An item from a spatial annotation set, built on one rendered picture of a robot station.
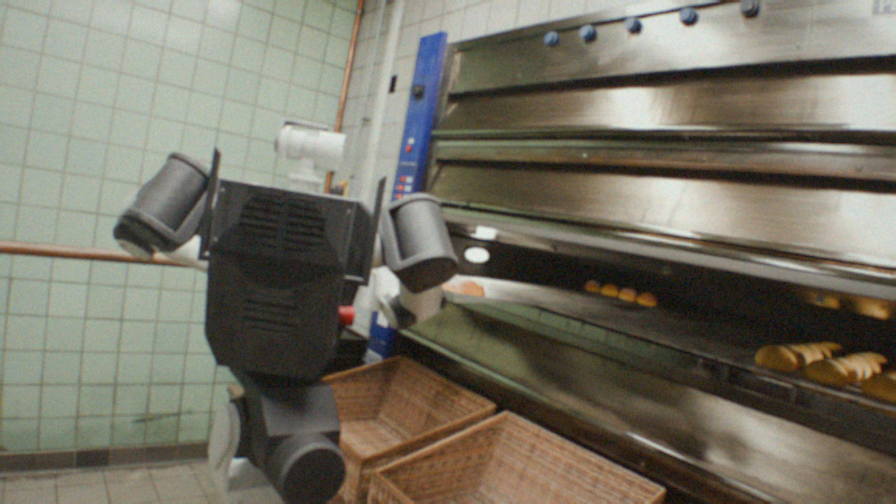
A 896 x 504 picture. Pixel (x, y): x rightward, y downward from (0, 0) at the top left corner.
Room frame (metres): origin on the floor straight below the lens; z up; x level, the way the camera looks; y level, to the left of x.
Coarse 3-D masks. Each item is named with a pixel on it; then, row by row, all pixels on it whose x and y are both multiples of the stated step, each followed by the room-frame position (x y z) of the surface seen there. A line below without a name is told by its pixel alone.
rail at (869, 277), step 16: (448, 208) 1.82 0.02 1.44; (528, 224) 1.53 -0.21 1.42; (544, 224) 1.48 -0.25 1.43; (560, 224) 1.44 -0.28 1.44; (624, 240) 1.28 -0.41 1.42; (640, 240) 1.25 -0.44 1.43; (656, 240) 1.22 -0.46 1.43; (720, 256) 1.09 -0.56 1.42; (736, 256) 1.07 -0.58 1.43; (752, 256) 1.04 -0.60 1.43; (768, 256) 1.02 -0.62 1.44; (816, 272) 0.94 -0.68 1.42; (832, 272) 0.92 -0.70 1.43; (848, 272) 0.90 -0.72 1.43; (864, 272) 0.88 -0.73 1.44
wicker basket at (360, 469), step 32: (352, 384) 1.96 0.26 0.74; (384, 384) 2.05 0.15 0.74; (416, 384) 1.97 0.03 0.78; (448, 384) 1.85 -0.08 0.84; (384, 416) 2.02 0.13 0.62; (416, 416) 1.90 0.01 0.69; (448, 416) 1.79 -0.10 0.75; (480, 416) 1.63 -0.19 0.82; (352, 448) 1.75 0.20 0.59; (384, 448) 1.80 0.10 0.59; (416, 448) 1.49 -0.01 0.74; (352, 480) 1.40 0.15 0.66
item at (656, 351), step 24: (528, 312) 1.67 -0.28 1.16; (552, 312) 1.62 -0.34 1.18; (600, 336) 1.46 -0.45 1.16; (624, 336) 1.40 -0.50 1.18; (672, 360) 1.28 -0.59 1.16; (696, 360) 1.24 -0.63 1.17; (744, 384) 1.14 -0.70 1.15; (768, 384) 1.10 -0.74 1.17; (792, 384) 1.08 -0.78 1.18; (816, 408) 1.02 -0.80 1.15; (840, 408) 0.98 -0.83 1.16; (864, 408) 0.95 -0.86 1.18; (888, 432) 0.91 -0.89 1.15
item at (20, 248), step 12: (0, 240) 1.06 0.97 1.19; (0, 252) 1.05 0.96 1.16; (12, 252) 1.07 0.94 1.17; (24, 252) 1.08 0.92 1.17; (36, 252) 1.09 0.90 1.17; (48, 252) 1.11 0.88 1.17; (60, 252) 1.12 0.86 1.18; (72, 252) 1.14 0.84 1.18; (84, 252) 1.16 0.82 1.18; (96, 252) 1.17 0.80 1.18; (108, 252) 1.19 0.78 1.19; (120, 252) 1.21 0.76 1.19; (144, 264) 1.25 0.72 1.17; (156, 264) 1.26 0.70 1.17; (168, 264) 1.28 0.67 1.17; (180, 264) 1.29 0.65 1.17
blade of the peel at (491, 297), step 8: (448, 296) 1.52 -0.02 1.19; (456, 296) 1.51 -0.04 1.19; (464, 296) 1.53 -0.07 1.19; (472, 296) 1.55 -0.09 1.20; (480, 296) 1.57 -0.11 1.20; (488, 296) 1.72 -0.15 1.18; (496, 296) 1.76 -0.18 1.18; (504, 296) 1.79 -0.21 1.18; (512, 296) 1.82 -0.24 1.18; (520, 304) 1.67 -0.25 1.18; (528, 304) 1.70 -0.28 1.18; (536, 304) 1.72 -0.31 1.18
